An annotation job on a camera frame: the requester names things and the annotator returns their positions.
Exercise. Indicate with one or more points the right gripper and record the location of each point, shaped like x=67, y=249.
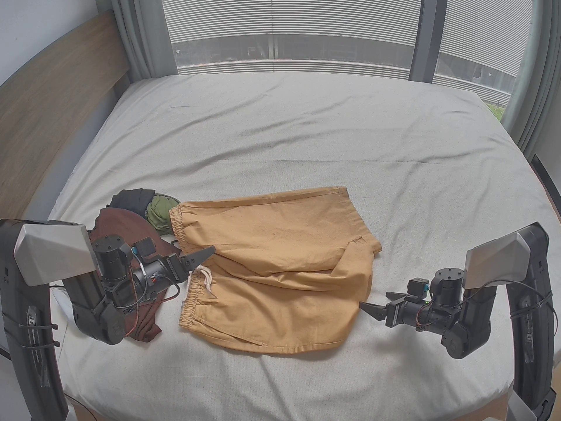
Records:
x=405, y=314

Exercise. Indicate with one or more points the black garment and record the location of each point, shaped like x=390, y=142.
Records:
x=127, y=200

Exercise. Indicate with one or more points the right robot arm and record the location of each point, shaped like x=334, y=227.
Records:
x=491, y=257

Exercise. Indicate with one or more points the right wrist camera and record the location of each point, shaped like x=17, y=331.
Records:
x=416, y=287

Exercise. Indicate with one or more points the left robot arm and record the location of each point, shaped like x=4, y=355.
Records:
x=48, y=252

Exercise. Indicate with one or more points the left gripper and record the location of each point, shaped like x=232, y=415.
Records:
x=160, y=274

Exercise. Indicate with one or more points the window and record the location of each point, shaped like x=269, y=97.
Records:
x=307, y=15

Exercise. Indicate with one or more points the brown garment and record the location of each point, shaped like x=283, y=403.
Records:
x=127, y=226

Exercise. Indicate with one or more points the green garment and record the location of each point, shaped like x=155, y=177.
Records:
x=160, y=213

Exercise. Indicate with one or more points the grey-green curtain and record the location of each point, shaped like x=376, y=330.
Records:
x=140, y=37
x=539, y=81

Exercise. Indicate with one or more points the tan shorts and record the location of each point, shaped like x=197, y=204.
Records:
x=271, y=279

